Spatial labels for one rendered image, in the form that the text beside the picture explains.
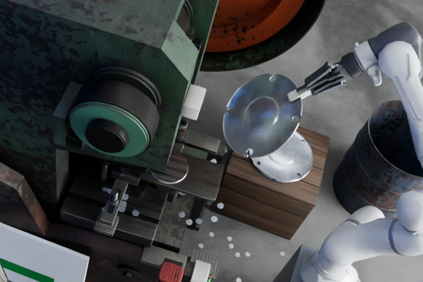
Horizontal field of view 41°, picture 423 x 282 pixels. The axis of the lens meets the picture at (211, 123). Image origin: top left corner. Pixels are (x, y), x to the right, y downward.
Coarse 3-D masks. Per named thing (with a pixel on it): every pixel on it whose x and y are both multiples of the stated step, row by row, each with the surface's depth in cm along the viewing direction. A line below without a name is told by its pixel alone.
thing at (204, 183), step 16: (176, 160) 186; (192, 160) 188; (144, 176) 181; (160, 176) 181; (176, 176) 182; (192, 176) 184; (208, 176) 185; (176, 192) 186; (192, 192) 181; (208, 192) 182
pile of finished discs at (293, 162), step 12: (288, 144) 252; (300, 144) 254; (264, 156) 247; (276, 156) 247; (288, 156) 248; (300, 156) 250; (312, 156) 251; (264, 168) 243; (276, 168) 244; (288, 168) 245; (300, 168) 247; (276, 180) 241; (288, 180) 242
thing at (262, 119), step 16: (256, 80) 190; (288, 80) 183; (240, 96) 192; (256, 96) 188; (272, 96) 184; (240, 112) 189; (256, 112) 185; (272, 112) 181; (288, 112) 178; (224, 128) 190; (240, 128) 187; (256, 128) 182; (272, 128) 179; (288, 128) 176; (240, 144) 184; (256, 144) 181; (272, 144) 177
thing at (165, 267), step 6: (162, 264) 167; (168, 264) 167; (174, 264) 168; (162, 270) 166; (168, 270) 166; (174, 270) 166; (180, 270) 167; (162, 276) 165; (168, 276) 165; (174, 276) 166; (180, 276) 166
